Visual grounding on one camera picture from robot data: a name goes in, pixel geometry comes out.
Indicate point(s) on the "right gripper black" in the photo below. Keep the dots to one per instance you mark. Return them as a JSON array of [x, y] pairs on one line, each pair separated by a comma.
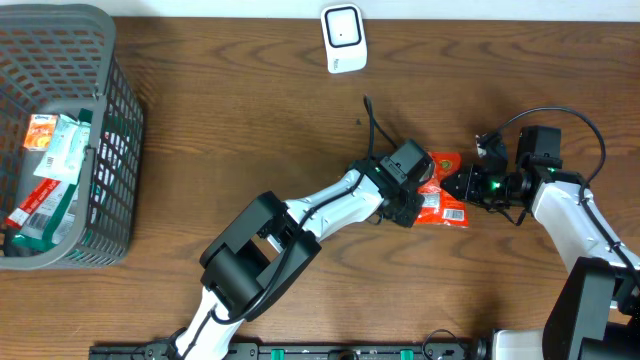
[[469, 187]]

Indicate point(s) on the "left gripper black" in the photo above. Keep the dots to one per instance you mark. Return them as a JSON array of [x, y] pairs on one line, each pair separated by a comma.
[[415, 211]]

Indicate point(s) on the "red snack bag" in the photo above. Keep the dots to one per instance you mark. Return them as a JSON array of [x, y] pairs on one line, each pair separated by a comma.
[[439, 207]]

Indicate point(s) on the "light green wipes pack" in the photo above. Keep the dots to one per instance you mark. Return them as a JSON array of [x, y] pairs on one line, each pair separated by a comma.
[[63, 159]]

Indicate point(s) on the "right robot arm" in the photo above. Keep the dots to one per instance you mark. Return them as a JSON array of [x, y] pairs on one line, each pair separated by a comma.
[[596, 315]]

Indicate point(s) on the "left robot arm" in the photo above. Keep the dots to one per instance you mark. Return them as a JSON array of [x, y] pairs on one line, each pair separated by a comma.
[[255, 260]]

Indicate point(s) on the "white barcode scanner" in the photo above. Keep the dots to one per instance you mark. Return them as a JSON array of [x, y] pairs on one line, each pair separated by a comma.
[[344, 38]]

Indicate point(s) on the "dark green packet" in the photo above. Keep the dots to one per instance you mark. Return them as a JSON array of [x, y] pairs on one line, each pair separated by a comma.
[[49, 225]]

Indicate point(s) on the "grey plastic mesh basket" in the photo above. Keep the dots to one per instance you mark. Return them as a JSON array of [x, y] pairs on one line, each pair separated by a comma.
[[60, 59]]

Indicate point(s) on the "orange tissue pack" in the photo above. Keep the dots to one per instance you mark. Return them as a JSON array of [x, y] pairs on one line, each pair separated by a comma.
[[40, 131]]

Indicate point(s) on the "red flat packet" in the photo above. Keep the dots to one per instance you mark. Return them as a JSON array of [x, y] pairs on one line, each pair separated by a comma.
[[32, 202]]

